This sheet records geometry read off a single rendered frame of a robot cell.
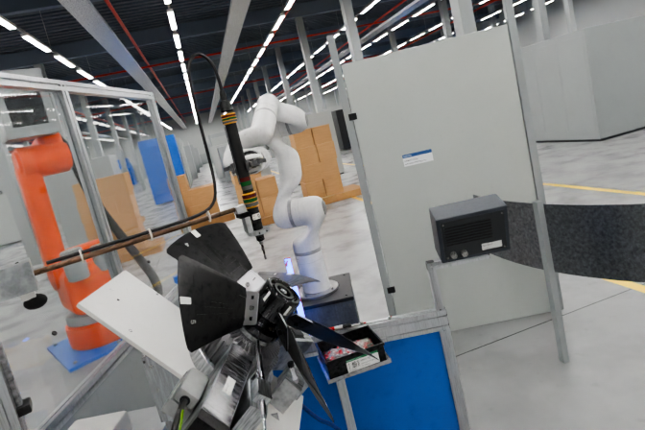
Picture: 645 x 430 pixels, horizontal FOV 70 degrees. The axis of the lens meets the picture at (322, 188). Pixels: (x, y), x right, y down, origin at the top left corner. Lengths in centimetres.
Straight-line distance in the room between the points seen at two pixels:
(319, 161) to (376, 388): 774
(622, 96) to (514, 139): 794
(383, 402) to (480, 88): 209
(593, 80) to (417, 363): 922
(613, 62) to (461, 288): 825
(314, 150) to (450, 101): 645
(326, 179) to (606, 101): 580
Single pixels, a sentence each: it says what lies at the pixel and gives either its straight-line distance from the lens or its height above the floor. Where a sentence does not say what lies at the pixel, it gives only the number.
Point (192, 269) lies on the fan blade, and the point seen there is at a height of 140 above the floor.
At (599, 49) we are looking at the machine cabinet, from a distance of 1089.
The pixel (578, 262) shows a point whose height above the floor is 63.
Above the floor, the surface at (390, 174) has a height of 121.
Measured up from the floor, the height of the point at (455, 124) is 144.
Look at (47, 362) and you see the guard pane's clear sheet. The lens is 172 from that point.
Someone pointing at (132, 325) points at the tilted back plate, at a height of 126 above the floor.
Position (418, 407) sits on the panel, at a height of 47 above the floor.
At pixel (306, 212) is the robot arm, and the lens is 193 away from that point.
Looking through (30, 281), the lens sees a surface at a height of 146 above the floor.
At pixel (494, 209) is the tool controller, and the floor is 122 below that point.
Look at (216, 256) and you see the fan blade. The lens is 144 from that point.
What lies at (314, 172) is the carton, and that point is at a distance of 947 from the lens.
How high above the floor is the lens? 167
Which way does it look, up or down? 8 degrees down
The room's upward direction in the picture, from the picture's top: 13 degrees counter-clockwise
